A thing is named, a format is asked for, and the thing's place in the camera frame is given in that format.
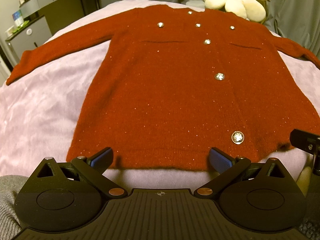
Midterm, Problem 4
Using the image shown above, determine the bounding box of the grey dressing table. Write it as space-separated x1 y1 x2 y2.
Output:
20 0 100 34

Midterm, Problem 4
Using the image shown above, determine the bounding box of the red knit cardigan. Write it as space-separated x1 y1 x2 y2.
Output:
7 5 319 171

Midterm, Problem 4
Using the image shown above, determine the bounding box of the grey low cabinet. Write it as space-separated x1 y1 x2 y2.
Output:
6 16 52 62

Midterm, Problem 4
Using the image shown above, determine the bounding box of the blue white box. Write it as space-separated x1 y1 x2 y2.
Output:
12 10 24 27

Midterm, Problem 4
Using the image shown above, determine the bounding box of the grey knit trouser leg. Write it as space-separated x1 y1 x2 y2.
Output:
0 175 28 240

